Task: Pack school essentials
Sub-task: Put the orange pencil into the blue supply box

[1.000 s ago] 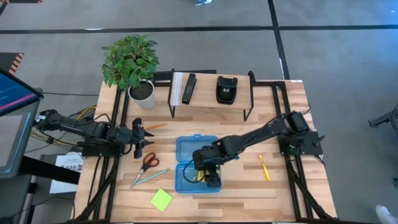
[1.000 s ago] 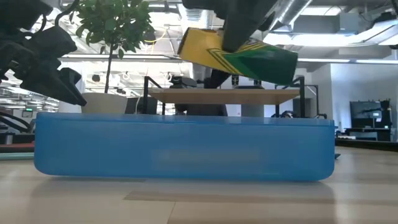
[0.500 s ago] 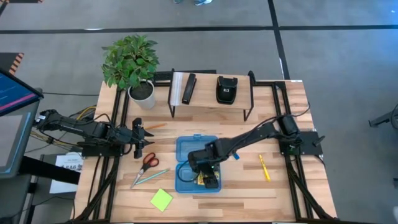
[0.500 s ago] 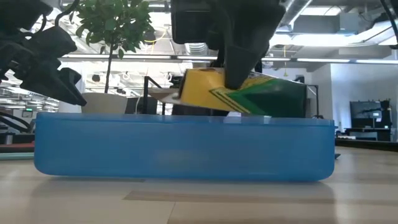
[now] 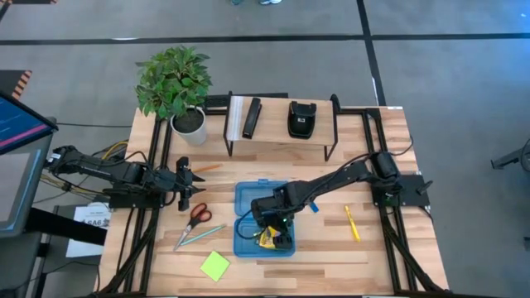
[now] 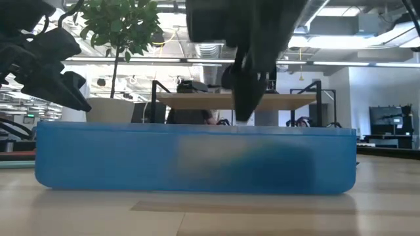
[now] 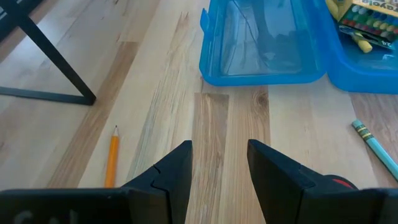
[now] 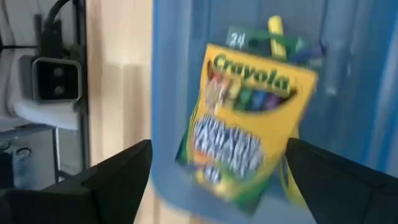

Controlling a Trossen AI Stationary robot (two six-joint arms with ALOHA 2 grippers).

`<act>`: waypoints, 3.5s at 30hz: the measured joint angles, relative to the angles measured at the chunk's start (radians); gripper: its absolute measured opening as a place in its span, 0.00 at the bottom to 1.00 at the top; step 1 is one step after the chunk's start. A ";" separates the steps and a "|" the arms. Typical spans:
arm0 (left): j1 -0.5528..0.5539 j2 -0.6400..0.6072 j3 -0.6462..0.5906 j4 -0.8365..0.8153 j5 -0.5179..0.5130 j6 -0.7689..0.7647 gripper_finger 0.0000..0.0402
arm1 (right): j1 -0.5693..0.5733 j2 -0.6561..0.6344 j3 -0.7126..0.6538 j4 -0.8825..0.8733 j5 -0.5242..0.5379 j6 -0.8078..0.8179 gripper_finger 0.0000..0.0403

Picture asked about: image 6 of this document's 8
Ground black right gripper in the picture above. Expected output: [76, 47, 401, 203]
[185, 0, 309, 123]

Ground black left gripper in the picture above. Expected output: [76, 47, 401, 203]
[0, 0, 93, 113]

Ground red-handled scissors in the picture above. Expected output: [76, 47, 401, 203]
[0, 149, 36, 161]

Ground teal pencil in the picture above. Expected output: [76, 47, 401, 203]
[0, 160, 36, 170]

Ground blue plastic pencil box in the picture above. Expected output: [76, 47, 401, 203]
[34, 121, 358, 195]

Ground wooden shelf with black legs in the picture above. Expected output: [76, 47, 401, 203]
[150, 79, 338, 128]

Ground person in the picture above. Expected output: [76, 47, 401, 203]
[166, 108, 220, 126]

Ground green leafy plant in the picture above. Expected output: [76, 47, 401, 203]
[77, 0, 164, 99]

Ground black background monitor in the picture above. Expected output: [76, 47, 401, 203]
[368, 104, 415, 136]

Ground black background desk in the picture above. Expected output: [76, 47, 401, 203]
[356, 133, 420, 151]

